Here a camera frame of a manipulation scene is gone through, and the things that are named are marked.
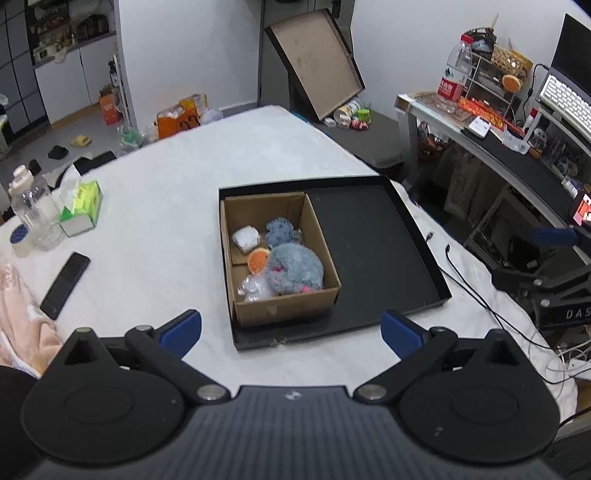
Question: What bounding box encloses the grey pink elephant plush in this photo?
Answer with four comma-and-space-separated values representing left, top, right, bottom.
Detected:
264, 244, 325, 296

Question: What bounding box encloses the orange bag with white contents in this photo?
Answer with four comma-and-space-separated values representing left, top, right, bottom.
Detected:
156, 104, 201, 139

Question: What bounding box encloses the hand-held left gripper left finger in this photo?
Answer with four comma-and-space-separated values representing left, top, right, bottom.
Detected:
60, 309, 232, 404

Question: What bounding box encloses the black smartphone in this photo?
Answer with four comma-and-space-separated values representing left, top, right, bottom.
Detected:
40, 252, 91, 321

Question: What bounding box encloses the wire desk rack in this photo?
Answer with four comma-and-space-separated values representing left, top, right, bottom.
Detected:
462, 28, 536, 121

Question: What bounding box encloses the black shallow tray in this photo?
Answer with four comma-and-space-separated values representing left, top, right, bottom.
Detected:
218, 175, 452, 352

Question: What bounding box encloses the black monitor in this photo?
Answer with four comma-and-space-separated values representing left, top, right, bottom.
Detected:
551, 13, 591, 88

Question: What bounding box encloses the small white card box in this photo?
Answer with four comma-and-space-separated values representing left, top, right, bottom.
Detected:
467, 116, 493, 138

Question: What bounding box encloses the orange cardboard box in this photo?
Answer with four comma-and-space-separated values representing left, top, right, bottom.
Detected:
99, 88, 123, 126

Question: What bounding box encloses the white keyboard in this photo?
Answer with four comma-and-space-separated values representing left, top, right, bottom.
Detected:
538, 71, 591, 121

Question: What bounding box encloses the dark grey cabinet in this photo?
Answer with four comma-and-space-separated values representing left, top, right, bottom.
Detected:
0, 0, 47, 139

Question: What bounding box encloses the black cable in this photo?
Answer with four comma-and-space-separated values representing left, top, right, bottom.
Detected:
444, 244, 555, 352
427, 231, 555, 384

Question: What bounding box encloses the small red-lit screen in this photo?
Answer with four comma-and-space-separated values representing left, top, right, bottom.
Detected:
570, 187, 591, 227

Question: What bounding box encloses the clear plastic bottle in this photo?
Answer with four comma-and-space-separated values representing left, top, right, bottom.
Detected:
9, 165, 65, 251

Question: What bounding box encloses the white cabinet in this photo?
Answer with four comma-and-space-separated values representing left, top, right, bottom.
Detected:
32, 34, 125, 125

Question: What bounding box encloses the white soft packet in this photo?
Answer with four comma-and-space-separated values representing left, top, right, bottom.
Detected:
232, 225, 262, 256

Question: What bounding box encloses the large leaning box lid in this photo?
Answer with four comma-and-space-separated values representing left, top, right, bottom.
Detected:
264, 8, 366, 123

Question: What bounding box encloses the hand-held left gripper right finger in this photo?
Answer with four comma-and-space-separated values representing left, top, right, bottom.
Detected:
355, 309, 532, 403

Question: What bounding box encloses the green tissue box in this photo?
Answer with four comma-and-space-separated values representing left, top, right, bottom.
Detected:
58, 178, 103, 237

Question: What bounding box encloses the yellow box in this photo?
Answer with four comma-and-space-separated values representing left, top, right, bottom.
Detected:
180, 93, 208, 121

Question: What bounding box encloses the small grey plush doll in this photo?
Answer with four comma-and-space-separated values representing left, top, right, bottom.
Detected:
265, 217, 303, 247

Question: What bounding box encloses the burger plush toy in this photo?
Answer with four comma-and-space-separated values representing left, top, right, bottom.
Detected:
247, 248, 273, 273

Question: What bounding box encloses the pink cloth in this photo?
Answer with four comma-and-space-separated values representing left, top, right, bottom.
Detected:
0, 261, 63, 381

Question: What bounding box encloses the dark grey bench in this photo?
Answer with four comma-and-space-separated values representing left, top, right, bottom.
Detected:
288, 108, 409, 169

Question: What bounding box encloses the clear plastic bag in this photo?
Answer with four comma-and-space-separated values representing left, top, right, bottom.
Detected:
238, 272, 275, 303

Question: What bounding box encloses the long red box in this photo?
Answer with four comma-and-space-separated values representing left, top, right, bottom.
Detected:
457, 97, 527, 137

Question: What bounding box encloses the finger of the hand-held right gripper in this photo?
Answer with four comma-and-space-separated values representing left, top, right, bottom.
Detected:
531, 227, 591, 250
490, 266, 591, 299

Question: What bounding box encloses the wicker basket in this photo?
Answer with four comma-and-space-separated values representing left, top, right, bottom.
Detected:
490, 44, 534, 75

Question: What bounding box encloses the white tin can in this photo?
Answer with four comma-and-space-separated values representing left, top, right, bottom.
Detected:
333, 98, 365, 123

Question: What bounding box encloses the white metal desk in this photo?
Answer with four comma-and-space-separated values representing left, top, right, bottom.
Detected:
394, 90, 591, 278

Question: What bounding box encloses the small white blue-lid jar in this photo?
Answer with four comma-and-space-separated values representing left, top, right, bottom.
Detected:
9, 224, 34, 257

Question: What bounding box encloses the red label water bottle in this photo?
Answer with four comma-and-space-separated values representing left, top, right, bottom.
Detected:
435, 33, 474, 114

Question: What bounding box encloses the brown cardboard box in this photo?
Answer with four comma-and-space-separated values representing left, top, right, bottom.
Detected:
220, 191, 342, 328

